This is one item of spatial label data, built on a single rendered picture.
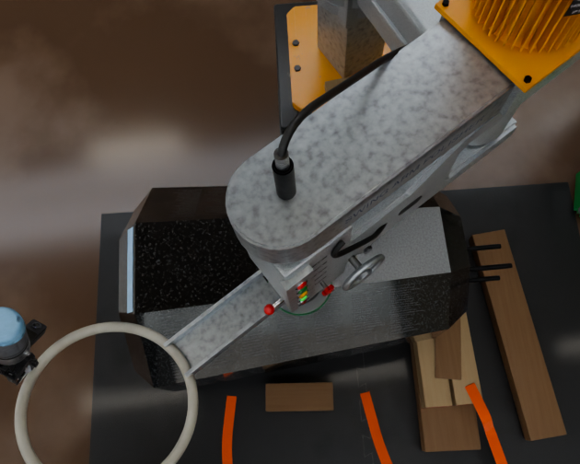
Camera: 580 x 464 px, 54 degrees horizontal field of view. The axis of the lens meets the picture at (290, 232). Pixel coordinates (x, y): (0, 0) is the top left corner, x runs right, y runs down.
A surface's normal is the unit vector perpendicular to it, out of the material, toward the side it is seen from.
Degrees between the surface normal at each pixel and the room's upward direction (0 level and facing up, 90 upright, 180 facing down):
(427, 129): 0
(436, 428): 0
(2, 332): 28
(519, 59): 0
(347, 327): 45
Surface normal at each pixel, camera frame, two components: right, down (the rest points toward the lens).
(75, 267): -0.05, -0.31
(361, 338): 0.05, 0.45
